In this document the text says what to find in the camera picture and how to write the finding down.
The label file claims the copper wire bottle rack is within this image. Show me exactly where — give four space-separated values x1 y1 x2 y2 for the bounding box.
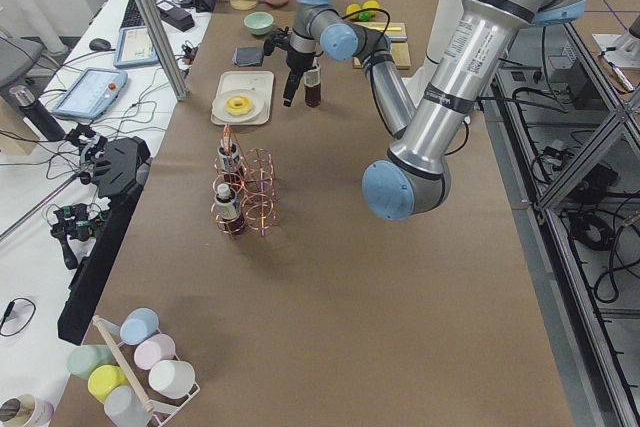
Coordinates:
210 125 278 237

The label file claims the green bowl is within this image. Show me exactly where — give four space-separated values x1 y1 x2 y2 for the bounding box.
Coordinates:
243 12 275 36

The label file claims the blue teach pendant near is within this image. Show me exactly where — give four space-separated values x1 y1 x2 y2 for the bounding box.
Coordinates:
51 67 128 120

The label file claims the wooden cutting board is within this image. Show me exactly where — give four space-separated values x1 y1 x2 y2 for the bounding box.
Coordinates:
359 22 411 70

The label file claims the tea bottle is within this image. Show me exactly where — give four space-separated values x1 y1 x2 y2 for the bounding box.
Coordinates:
215 183 245 235
304 84 321 107
218 143 243 175

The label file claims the right whole lemon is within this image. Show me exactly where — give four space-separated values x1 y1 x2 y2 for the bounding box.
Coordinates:
362 0 380 17

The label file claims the green lime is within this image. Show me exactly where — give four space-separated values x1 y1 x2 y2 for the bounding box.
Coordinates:
358 11 373 22

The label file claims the blue teach pendant far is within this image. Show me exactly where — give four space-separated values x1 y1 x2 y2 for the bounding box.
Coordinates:
113 26 159 69

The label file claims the cream serving tray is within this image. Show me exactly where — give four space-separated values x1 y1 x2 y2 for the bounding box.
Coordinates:
211 70 275 126

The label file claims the left whole lemon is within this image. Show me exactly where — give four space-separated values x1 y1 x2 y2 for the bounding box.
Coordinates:
345 3 361 21

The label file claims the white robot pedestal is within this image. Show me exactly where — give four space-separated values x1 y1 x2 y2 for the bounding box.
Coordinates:
393 0 463 132

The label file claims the black thermos bottle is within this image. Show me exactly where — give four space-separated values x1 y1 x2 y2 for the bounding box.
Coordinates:
9 85 66 142

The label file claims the white round plate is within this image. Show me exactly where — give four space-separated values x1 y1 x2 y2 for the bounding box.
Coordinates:
213 89 265 122

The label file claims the grey folded cloth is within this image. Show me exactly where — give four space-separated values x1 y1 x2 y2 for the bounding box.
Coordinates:
232 46 264 67

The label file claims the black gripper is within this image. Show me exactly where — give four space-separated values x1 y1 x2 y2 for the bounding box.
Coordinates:
283 46 321 107

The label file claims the grey cup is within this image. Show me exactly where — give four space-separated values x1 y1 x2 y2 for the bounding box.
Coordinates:
103 385 152 427

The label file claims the yellow glazed donut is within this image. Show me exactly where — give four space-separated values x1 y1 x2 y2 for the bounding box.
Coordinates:
225 95 254 116

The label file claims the steel cylinder tool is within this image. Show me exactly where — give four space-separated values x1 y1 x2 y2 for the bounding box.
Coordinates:
386 33 408 43

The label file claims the whole lemon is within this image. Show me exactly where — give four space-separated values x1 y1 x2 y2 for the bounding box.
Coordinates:
362 0 380 17
345 3 361 21

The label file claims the yellow cup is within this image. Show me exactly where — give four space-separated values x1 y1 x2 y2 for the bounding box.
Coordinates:
87 365 129 403

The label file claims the pink cup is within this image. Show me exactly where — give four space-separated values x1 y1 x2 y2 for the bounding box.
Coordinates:
134 333 176 370

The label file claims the aluminium frame post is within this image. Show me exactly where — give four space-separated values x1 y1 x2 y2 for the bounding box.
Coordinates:
135 0 188 101

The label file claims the white cup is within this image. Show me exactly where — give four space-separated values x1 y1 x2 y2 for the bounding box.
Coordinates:
148 360 196 399

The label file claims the blue teach pendant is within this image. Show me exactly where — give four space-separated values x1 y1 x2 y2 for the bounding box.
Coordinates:
51 67 128 120
113 26 159 69

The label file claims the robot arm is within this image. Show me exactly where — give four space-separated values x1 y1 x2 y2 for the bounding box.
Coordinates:
283 0 587 220

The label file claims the black keyboard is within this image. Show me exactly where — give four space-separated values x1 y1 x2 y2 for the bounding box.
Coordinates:
120 0 156 28

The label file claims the black computer mouse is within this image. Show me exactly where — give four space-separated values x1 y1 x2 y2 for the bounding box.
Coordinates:
89 38 112 52

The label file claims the blue cup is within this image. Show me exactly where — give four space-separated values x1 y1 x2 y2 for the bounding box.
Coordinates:
119 307 159 345

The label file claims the white wire cup rack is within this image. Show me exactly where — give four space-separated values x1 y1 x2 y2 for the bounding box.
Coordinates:
92 315 201 426

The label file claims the green cup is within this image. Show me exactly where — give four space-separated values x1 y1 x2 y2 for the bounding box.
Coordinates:
66 344 117 380

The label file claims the paper cup with utensils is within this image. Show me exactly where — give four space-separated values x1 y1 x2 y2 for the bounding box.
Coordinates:
1 394 54 427

